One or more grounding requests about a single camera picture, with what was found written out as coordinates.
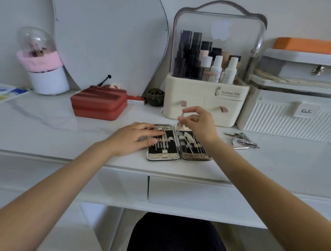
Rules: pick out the clear dome lid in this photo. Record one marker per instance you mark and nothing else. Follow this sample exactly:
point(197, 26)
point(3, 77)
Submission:
point(35, 38)

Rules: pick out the white round brush holder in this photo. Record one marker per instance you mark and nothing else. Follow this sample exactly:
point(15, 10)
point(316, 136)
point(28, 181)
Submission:
point(49, 81)

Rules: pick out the silver nail nipper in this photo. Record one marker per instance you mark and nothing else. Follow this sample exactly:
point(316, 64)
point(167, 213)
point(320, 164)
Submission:
point(249, 144)

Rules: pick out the person's left thumb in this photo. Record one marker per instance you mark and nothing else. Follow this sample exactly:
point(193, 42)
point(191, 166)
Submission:
point(149, 143)

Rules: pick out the beige cosmetic tube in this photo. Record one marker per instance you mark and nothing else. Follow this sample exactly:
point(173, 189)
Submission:
point(225, 58)

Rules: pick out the person's right forearm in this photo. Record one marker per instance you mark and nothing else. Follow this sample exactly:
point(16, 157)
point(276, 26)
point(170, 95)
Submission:
point(258, 191)

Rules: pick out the cream cosmetic organizer with clear lid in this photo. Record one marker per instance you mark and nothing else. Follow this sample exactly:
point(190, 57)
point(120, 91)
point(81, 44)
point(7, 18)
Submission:
point(201, 100)

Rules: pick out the person's black clothed legs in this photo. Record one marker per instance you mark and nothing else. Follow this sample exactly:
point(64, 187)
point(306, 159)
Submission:
point(175, 232)

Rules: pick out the silver folding nail clipper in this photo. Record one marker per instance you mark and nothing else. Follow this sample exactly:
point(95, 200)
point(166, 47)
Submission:
point(239, 147)

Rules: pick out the white box with gold clasp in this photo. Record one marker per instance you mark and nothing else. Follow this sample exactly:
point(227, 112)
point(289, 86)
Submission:
point(289, 67)

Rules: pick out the person's left hand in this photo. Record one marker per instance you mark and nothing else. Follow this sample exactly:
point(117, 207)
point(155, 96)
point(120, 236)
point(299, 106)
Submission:
point(129, 139)

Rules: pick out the person's right hand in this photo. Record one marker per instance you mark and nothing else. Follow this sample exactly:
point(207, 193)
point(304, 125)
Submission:
point(204, 126)

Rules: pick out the white label tag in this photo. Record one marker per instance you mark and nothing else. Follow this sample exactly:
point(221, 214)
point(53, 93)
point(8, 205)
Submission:
point(306, 110)

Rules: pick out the small pale manicure tool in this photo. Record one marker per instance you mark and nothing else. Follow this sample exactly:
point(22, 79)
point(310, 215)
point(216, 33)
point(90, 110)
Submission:
point(181, 117)

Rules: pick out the white ribbed storage box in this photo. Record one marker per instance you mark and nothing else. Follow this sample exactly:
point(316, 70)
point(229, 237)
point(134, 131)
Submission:
point(274, 116)

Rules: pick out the orange box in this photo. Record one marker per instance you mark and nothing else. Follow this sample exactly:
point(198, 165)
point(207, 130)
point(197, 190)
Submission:
point(302, 45)

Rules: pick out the colourful printed paper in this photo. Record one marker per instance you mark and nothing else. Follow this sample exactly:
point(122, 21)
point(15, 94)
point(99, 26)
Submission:
point(11, 93)

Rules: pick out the black-tipped stick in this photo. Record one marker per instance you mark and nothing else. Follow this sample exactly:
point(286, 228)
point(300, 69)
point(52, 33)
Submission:
point(104, 80)

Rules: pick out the white cosmetic bottle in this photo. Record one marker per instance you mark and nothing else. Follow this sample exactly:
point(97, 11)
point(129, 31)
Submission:
point(216, 68)
point(230, 72)

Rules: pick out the person's left middle finger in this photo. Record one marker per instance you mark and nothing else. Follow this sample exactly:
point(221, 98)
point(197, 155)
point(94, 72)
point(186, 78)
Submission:
point(152, 129)

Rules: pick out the pink bottle with white cap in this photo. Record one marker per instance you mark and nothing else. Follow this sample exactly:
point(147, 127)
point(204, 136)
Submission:
point(205, 66)

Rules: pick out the red pen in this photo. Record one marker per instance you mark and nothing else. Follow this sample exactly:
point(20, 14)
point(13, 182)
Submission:
point(135, 97)

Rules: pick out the person's left forearm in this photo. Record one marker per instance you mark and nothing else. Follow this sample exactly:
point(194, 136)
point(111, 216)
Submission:
point(59, 191)

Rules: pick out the black manicure kit case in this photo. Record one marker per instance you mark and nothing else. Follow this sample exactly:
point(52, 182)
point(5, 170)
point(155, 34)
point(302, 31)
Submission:
point(164, 155)

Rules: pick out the white desk drawer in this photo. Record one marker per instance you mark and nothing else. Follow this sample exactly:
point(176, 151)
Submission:
point(196, 194)

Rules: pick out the person's right thumb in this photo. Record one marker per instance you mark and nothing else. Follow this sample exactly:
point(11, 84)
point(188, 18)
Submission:
point(188, 119)

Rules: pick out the red zip case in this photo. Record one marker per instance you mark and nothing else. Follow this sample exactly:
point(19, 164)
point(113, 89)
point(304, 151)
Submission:
point(99, 103)

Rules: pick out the group of black cosmetic tubes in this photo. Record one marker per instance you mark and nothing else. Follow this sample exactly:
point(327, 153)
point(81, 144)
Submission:
point(187, 54)

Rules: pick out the set of metal manicure tools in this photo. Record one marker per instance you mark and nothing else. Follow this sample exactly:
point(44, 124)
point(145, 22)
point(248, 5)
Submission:
point(188, 144)

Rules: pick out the pink fluffy band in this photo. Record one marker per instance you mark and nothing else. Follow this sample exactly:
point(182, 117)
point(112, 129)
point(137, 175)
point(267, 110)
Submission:
point(41, 62)

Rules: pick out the curved white-framed mirror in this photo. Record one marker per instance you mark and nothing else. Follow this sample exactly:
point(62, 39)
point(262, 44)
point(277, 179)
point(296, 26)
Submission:
point(111, 44)

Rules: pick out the dark round incense burner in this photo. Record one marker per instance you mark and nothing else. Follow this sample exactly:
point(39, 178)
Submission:
point(155, 97)

